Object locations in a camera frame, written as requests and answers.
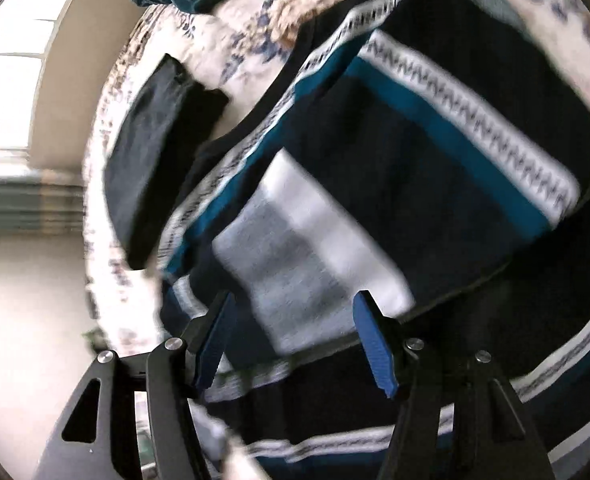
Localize striped navy knit sweater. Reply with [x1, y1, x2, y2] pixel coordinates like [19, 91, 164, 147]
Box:
[158, 0, 590, 479]

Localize folded black garment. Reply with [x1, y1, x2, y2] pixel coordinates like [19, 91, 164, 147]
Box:
[103, 54, 228, 270]

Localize left teal curtain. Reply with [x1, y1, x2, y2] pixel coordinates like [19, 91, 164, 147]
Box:
[0, 168, 84, 236]

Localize window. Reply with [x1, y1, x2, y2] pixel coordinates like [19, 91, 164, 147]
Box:
[0, 0, 71, 178]

